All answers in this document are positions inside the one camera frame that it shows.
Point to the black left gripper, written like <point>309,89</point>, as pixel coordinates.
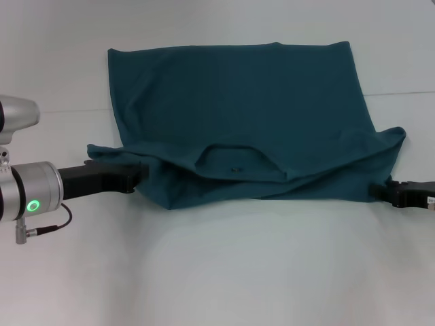
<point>95,181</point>

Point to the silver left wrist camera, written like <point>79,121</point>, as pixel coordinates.
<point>17,115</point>

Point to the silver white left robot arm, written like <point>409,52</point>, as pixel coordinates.
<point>30,193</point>

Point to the silver left camera mount bracket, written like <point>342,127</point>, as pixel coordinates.
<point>5,158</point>

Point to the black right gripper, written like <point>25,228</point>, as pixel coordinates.
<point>414,193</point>

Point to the teal FREE print t-shirt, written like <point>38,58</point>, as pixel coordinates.
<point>238,102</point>

